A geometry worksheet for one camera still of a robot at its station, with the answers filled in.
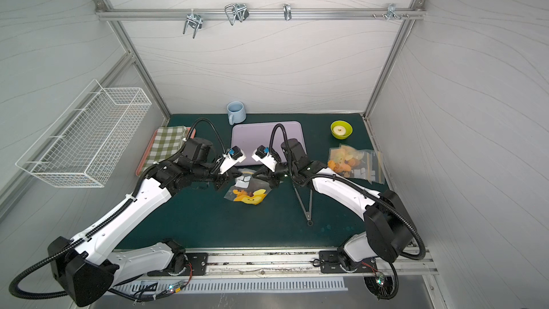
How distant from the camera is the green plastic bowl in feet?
3.61

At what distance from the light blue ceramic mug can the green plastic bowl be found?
1.62ft

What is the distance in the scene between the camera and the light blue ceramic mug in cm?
114
